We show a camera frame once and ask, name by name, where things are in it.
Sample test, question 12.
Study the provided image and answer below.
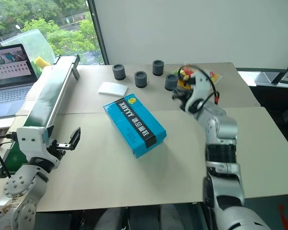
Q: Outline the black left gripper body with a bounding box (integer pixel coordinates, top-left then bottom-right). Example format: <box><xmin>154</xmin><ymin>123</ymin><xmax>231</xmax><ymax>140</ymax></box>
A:
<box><xmin>47</xmin><ymin>139</ymin><xmax>73</xmax><ymax>161</ymax></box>

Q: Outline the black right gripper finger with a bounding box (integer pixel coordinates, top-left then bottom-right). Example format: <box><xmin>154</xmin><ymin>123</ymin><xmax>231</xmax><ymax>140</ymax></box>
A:
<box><xmin>171</xmin><ymin>89</ymin><xmax>183</xmax><ymax>101</ymax></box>

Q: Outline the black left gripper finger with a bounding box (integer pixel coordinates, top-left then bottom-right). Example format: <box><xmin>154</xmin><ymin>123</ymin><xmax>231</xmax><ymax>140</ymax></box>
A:
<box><xmin>69</xmin><ymin>126</ymin><xmax>82</xmax><ymax>151</ymax></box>

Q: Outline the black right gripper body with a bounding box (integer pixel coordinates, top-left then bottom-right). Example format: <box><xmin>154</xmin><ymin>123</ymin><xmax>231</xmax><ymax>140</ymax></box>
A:
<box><xmin>179</xmin><ymin>91</ymin><xmax>194</xmax><ymax>112</ymax></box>

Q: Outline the blue cardboard box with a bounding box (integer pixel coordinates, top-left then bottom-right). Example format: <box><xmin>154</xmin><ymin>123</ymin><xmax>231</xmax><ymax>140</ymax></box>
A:
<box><xmin>103</xmin><ymin>92</ymin><xmax>167</xmax><ymax>160</ymax></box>

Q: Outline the green conveyor belt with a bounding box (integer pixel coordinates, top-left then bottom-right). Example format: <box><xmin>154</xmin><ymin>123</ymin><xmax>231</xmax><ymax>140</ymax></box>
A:
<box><xmin>0</xmin><ymin>54</ymin><xmax>81</xmax><ymax>179</ymax></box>

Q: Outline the dark grey cylinder cup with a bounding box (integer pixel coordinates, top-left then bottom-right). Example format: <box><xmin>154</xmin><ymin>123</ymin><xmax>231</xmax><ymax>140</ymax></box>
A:
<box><xmin>134</xmin><ymin>70</ymin><xmax>148</xmax><ymax>89</ymax></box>
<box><xmin>164</xmin><ymin>74</ymin><xmax>179</xmax><ymax>92</ymax></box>
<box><xmin>152</xmin><ymin>59</ymin><xmax>165</xmax><ymax>77</ymax></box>
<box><xmin>111</xmin><ymin>63</ymin><xmax>126</xmax><ymax>81</ymax></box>

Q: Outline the clear bag of colourful toys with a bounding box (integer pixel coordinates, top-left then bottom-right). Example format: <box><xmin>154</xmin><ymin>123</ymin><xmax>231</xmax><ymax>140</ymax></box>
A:
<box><xmin>170</xmin><ymin>63</ymin><xmax>224</xmax><ymax>91</ymax></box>

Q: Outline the white foam pad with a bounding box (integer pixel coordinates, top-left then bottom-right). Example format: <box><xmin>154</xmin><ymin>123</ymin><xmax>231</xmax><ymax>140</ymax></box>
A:
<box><xmin>97</xmin><ymin>81</ymin><xmax>129</xmax><ymax>97</ymax></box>

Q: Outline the grey open laptop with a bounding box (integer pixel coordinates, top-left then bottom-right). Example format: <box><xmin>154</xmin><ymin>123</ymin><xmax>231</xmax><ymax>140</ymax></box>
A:
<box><xmin>0</xmin><ymin>43</ymin><xmax>38</xmax><ymax>121</ymax></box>

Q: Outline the green plastic item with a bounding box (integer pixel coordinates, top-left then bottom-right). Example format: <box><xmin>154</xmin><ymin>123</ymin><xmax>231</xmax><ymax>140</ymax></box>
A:
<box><xmin>31</xmin><ymin>60</ymin><xmax>43</xmax><ymax>75</ymax></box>

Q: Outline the yellow sponge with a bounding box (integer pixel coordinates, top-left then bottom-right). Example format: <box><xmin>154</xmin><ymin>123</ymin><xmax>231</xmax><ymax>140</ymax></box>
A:
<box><xmin>34</xmin><ymin>56</ymin><xmax>51</xmax><ymax>68</ymax></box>

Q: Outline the clear plastic bag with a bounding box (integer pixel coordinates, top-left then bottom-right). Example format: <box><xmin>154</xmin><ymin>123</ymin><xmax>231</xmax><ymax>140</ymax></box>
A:
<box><xmin>0</xmin><ymin>28</ymin><xmax>57</xmax><ymax>66</ymax></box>

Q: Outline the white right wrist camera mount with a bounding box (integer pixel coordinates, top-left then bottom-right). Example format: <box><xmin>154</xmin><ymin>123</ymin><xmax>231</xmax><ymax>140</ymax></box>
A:
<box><xmin>185</xmin><ymin>71</ymin><xmax>213</xmax><ymax>112</ymax></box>

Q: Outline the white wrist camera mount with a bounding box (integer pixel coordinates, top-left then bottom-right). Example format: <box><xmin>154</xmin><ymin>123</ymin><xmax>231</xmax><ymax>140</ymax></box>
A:
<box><xmin>185</xmin><ymin>71</ymin><xmax>213</xmax><ymax>112</ymax></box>
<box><xmin>16</xmin><ymin>126</ymin><xmax>50</xmax><ymax>161</ymax></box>

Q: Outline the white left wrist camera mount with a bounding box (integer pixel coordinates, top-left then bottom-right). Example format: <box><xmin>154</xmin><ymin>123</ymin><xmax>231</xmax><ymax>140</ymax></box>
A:
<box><xmin>16</xmin><ymin>126</ymin><xmax>50</xmax><ymax>161</ymax></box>

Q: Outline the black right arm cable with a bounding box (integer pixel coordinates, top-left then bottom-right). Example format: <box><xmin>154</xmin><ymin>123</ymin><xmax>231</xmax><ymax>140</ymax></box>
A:
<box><xmin>177</xmin><ymin>64</ymin><xmax>220</xmax><ymax>104</ymax></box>

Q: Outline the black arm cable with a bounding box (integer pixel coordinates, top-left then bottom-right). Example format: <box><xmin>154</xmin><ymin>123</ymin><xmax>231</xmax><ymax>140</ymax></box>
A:
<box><xmin>0</xmin><ymin>132</ymin><xmax>18</xmax><ymax>179</ymax></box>
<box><xmin>177</xmin><ymin>64</ymin><xmax>220</xmax><ymax>104</ymax></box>

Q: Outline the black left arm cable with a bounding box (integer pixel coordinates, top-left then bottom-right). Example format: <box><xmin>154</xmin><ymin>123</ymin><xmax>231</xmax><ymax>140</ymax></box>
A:
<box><xmin>0</xmin><ymin>132</ymin><xmax>18</xmax><ymax>179</ymax></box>

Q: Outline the black window frame post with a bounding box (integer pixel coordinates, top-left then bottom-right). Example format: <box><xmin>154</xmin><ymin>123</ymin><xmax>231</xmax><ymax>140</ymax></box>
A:
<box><xmin>86</xmin><ymin>0</ymin><xmax>110</xmax><ymax>66</ymax></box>

